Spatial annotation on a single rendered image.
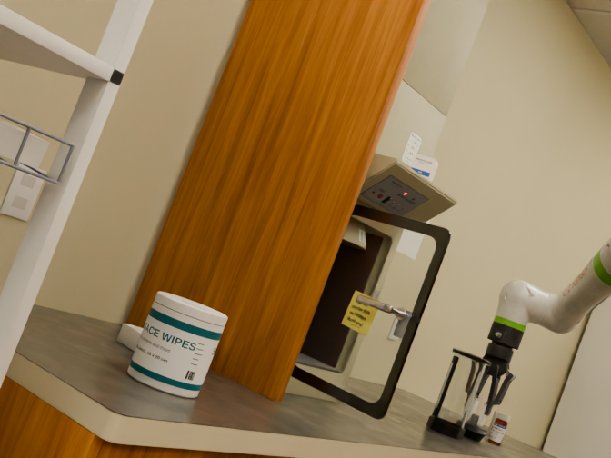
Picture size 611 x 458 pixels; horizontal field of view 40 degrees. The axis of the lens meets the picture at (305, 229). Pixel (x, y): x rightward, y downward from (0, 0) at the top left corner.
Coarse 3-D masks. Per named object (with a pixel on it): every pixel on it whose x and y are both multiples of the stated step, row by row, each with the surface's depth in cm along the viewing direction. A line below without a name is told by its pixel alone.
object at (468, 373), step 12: (456, 348) 234; (468, 360) 227; (456, 372) 228; (468, 372) 227; (480, 372) 228; (456, 384) 227; (468, 384) 226; (456, 396) 226; (468, 396) 227; (444, 408) 227; (456, 408) 226; (468, 408) 227; (444, 420) 226; (456, 420) 226
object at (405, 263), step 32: (352, 224) 183; (384, 224) 178; (416, 224) 172; (352, 256) 181; (384, 256) 175; (416, 256) 169; (352, 288) 178; (384, 288) 173; (416, 288) 167; (320, 320) 182; (384, 320) 170; (416, 320) 165; (320, 352) 179; (352, 352) 173; (384, 352) 168; (320, 384) 176; (352, 384) 171; (384, 384) 166; (384, 416) 164
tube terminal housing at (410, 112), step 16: (400, 96) 197; (416, 96) 202; (400, 112) 199; (416, 112) 204; (432, 112) 209; (384, 128) 195; (400, 128) 201; (416, 128) 206; (432, 128) 211; (384, 144) 197; (400, 144) 202; (432, 144) 213; (400, 160) 204; (288, 384) 192; (304, 384) 197; (336, 400) 209
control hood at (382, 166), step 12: (384, 156) 184; (372, 168) 185; (384, 168) 183; (396, 168) 184; (408, 168) 186; (372, 180) 185; (408, 180) 190; (420, 180) 192; (360, 192) 188; (420, 192) 196; (432, 192) 198; (444, 192) 201; (372, 204) 195; (432, 204) 203; (444, 204) 205; (408, 216) 205; (420, 216) 207; (432, 216) 209
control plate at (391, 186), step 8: (392, 176) 186; (376, 184) 187; (384, 184) 188; (392, 184) 189; (400, 184) 190; (368, 192) 189; (376, 192) 190; (384, 192) 191; (392, 192) 192; (400, 192) 193; (408, 192) 194; (416, 192) 196; (376, 200) 193; (392, 200) 196; (400, 200) 197; (408, 200) 198; (416, 200) 199; (424, 200) 200; (384, 208) 198; (392, 208) 199; (400, 208) 200; (408, 208) 201
